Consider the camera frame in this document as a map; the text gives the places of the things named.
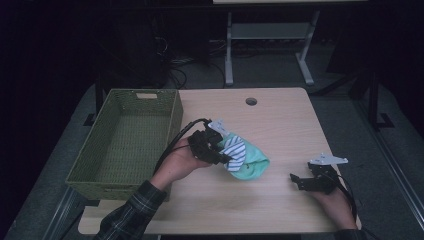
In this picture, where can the person's right hand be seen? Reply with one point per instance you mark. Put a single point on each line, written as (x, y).
(338, 208)

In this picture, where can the person's left hand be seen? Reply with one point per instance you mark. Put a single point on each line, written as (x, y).
(176, 163)

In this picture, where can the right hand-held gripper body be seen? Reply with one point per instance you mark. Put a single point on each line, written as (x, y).
(323, 180)

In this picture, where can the white metal rack frame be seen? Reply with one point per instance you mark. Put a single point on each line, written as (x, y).
(268, 31)

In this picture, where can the metal floor rail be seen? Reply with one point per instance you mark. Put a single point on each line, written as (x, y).
(396, 166)
(61, 213)

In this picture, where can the black metal stand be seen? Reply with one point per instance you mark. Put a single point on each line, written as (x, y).
(374, 106)

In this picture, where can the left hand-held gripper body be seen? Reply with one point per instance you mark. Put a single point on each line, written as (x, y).
(203, 146)

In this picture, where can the mint green garment striped trim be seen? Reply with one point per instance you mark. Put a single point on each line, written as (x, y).
(255, 161)

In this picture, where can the green woven basket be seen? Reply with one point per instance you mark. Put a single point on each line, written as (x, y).
(133, 133)

